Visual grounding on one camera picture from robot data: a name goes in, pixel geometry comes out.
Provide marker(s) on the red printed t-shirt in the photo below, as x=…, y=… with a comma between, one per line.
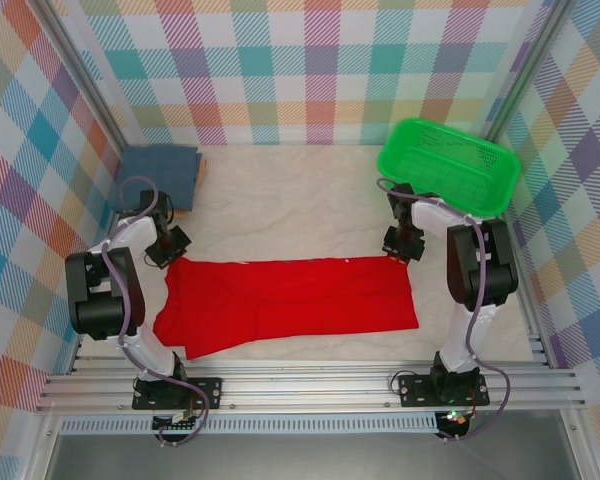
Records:
x=290, y=300

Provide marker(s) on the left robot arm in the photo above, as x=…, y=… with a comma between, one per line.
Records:
x=100, y=300

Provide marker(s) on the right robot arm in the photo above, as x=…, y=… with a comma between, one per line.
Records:
x=500, y=270

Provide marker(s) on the folded blue t-shirt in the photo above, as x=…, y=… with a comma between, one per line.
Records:
x=170, y=165

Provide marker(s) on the green plastic basket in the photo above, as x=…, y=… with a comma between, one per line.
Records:
x=405, y=160

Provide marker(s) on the small circuit board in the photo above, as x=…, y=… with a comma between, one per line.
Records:
x=455, y=422
x=177, y=422

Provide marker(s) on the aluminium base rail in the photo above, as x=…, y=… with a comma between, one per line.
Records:
x=305, y=387

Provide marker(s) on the aluminium corner post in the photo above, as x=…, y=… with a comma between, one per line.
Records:
x=525, y=75
x=80, y=75

